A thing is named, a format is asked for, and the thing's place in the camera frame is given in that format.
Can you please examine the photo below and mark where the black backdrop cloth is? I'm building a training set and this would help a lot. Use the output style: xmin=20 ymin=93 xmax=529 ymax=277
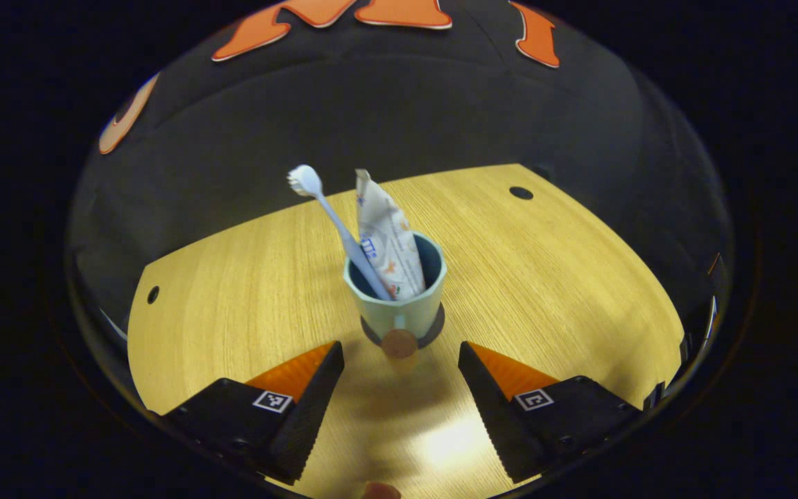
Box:
xmin=66 ymin=0 xmax=732 ymax=333

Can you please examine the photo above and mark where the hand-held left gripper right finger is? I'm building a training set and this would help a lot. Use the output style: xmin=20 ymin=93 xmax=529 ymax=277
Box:
xmin=458 ymin=341 xmax=642 ymax=484

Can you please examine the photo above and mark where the light blue toothbrush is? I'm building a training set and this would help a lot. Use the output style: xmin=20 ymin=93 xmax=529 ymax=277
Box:
xmin=287 ymin=164 xmax=394 ymax=302

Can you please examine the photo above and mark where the white toothpaste tube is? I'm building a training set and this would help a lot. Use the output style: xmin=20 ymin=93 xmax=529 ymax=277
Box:
xmin=355 ymin=168 xmax=427 ymax=301

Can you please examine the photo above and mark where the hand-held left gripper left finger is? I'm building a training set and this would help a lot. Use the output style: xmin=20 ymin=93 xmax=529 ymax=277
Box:
xmin=162 ymin=341 xmax=346 ymax=486

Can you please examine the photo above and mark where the wooden desktop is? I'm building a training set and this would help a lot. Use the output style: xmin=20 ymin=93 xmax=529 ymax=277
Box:
xmin=127 ymin=164 xmax=685 ymax=499

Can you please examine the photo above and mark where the dark brown round coaster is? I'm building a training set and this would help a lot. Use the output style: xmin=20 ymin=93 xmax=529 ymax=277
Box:
xmin=360 ymin=303 xmax=445 ymax=349

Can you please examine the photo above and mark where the blue cup with wooden handle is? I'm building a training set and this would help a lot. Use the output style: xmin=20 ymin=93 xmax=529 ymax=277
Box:
xmin=344 ymin=232 xmax=448 ymax=360

